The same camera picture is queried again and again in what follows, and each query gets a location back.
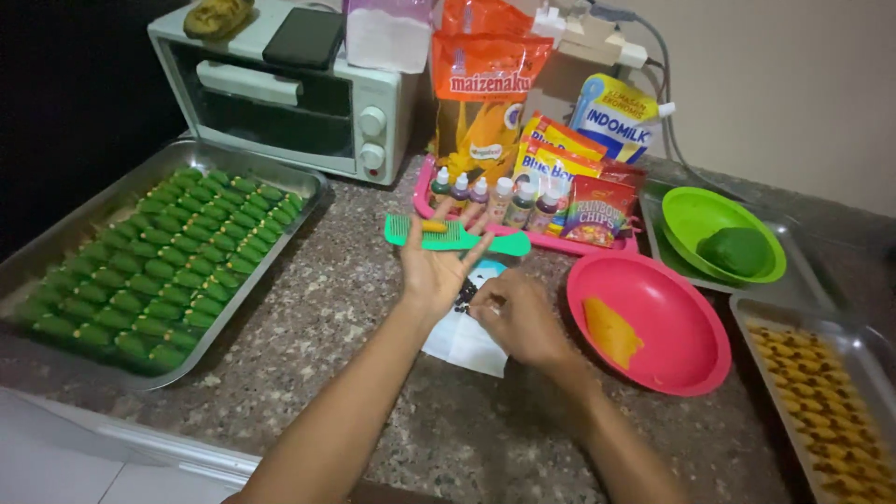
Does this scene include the green plastic comb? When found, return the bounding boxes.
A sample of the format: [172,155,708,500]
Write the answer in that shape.
[384,213,532,258]

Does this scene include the grey power cable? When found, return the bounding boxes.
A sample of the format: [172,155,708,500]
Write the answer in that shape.
[587,0,744,200]

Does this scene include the pile of dark chocolate chips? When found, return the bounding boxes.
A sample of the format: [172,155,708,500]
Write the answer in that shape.
[453,278,481,315]

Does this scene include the white toaster oven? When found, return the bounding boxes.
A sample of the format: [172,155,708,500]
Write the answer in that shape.
[146,0,421,187]

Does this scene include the yellow dough lump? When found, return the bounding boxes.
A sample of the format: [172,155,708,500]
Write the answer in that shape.
[581,296,645,371]

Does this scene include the pink plastic tray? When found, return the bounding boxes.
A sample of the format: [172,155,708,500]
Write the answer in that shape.
[411,153,643,258]

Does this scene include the green plastic bowl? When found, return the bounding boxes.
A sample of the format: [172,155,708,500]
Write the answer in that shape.
[661,185,788,286]

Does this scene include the small metal baking tray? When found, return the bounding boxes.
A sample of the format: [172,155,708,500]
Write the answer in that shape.
[637,178,842,314]

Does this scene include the large orange flour bag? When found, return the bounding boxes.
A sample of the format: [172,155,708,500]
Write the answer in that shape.
[430,31,554,187]

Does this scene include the yellow-brown crumpled cloth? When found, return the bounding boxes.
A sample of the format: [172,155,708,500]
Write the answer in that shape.
[182,0,256,42]

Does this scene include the white translucent plastic bag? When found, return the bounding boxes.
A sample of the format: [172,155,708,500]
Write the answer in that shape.
[342,0,435,75]

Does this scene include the row of food colouring bottles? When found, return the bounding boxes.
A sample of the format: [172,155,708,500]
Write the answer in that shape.
[429,166,563,235]

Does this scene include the yellow margarine sachet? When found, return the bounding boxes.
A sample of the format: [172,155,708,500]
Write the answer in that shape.
[512,136,604,189]
[521,111,609,161]

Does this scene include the metal tray of green cookies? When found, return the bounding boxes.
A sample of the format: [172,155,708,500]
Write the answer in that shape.
[0,138,330,392]

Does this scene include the red sprinkle chips packet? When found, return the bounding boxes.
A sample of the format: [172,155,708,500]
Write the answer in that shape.
[559,174,638,249]

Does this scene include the black flat case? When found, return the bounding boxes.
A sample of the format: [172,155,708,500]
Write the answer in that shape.
[262,6,347,71]

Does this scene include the pink plastic bowl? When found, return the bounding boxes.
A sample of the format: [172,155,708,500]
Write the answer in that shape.
[566,251,733,399]

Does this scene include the person's left hand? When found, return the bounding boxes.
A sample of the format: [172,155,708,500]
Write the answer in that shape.
[399,198,495,322]

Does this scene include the rows of green shaped cookies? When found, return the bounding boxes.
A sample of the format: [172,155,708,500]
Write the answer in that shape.
[14,166,307,372]

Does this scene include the green dough ball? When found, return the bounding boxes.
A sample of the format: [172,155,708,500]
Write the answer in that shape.
[696,226,771,279]

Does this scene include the white power strip with plugs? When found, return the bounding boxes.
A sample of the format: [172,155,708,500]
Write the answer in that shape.
[530,0,650,70]

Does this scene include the white paper sheet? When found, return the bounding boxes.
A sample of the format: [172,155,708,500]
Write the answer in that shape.
[421,259,510,379]

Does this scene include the metal tray of yellow cookies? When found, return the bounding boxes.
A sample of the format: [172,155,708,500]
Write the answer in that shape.
[728,293,896,504]

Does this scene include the rows of yellow shaped cookies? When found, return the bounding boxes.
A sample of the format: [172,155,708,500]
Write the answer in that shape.
[745,318,896,504]

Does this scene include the plain red packet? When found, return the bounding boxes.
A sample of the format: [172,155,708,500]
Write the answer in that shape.
[598,159,649,191]

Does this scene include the orange plastic packet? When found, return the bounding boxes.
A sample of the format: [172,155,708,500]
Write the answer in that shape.
[440,0,537,40]

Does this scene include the blue white milk pouch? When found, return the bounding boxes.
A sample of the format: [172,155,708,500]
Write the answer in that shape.
[567,73,677,165]

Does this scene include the person's right hand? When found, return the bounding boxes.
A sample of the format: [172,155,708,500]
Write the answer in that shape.
[468,269,578,373]

